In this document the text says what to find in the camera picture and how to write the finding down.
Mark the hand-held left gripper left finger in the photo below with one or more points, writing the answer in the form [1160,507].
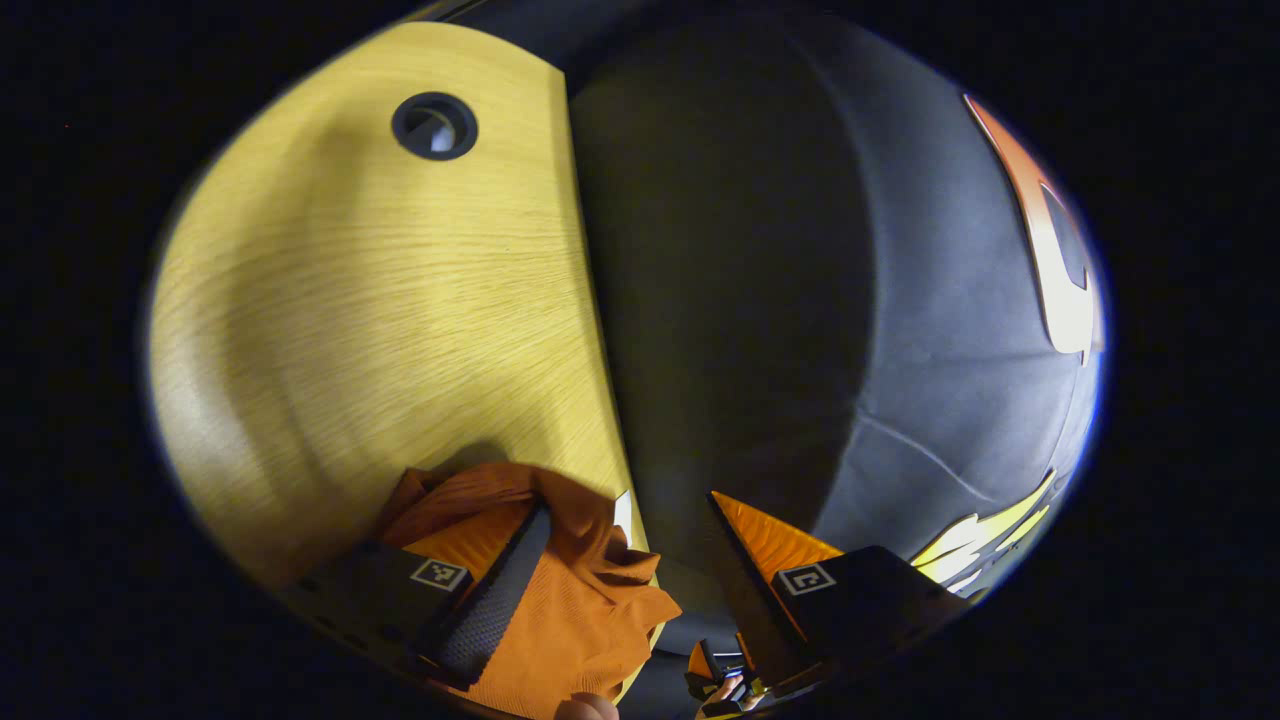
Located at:
[495,600]

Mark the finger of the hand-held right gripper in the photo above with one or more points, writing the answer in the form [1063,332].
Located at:
[700,662]

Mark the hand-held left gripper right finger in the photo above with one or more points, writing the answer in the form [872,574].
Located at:
[745,600]

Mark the orange knit cardigan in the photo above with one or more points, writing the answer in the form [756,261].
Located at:
[580,610]

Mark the black backdrop cloth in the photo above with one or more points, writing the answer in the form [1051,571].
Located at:
[780,300]

